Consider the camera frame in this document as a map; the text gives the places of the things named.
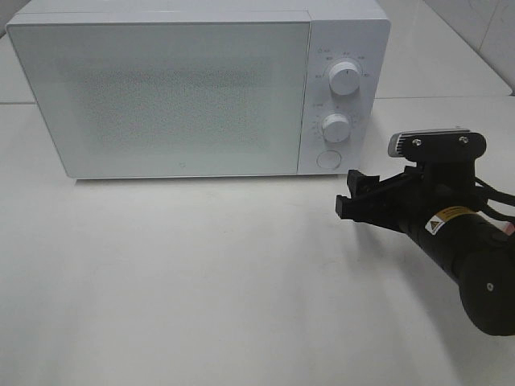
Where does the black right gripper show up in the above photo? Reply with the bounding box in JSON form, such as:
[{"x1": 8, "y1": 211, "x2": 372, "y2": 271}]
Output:
[{"x1": 336, "y1": 162, "x2": 483, "y2": 249}]

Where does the round white door button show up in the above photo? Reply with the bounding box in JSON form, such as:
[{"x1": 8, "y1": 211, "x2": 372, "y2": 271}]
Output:
[{"x1": 316, "y1": 150, "x2": 341, "y2": 170}]

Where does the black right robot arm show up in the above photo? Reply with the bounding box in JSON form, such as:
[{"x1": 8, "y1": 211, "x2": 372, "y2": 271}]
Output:
[{"x1": 336, "y1": 165, "x2": 514, "y2": 336}]

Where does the lower white microwave knob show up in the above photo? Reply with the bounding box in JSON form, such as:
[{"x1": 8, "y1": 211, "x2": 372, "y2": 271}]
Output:
[{"x1": 321, "y1": 113, "x2": 351, "y2": 143}]

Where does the white microwave knob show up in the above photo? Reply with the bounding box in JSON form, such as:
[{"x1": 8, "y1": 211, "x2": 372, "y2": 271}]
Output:
[
  {"x1": 328, "y1": 60, "x2": 361, "y2": 96},
  {"x1": 321, "y1": 113, "x2": 351, "y2": 143}
]

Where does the upper white microwave knob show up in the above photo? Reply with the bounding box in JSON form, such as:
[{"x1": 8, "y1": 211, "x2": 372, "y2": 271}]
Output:
[{"x1": 328, "y1": 60, "x2": 361, "y2": 96}]

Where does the white microwave oven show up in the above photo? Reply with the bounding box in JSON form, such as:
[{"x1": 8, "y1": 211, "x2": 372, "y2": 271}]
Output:
[{"x1": 6, "y1": 1, "x2": 391, "y2": 178}]

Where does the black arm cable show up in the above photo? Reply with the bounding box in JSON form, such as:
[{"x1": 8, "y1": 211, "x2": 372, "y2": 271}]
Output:
[{"x1": 472, "y1": 176, "x2": 515, "y2": 226}]

